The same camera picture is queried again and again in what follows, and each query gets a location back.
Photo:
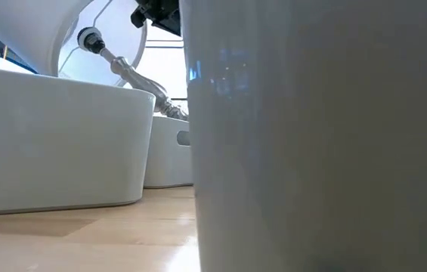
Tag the white plastic basket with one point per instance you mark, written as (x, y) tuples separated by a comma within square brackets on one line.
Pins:
[(58, 151), (311, 151), (168, 162)]

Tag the table lamp with white shade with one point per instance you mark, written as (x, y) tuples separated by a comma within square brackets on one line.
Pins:
[(35, 34)]

